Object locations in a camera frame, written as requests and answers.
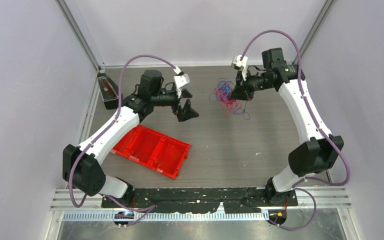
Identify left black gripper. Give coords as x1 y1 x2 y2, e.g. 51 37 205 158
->
152 88 200 122

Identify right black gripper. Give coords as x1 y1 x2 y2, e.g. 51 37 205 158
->
229 67 275 101

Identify red blue cables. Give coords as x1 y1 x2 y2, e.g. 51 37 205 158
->
209 78 251 121

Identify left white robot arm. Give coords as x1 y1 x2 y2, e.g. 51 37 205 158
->
62 69 199 207

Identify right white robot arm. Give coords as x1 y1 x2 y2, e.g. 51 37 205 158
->
229 48 344 205

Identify red three-compartment bin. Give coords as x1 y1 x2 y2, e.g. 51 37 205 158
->
111 124 192 179

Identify black wedge stand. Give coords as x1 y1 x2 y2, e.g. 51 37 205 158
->
96 73 123 110

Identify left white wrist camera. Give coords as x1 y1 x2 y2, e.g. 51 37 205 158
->
173 66 190 96

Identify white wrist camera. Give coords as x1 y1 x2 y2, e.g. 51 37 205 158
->
173 66 190 96
231 55 248 82

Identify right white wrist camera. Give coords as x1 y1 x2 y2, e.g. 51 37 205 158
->
231 55 248 82

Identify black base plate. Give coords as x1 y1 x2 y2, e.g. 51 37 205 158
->
101 187 298 214

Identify slotted cable duct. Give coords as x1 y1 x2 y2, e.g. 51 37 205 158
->
62 210 269 222

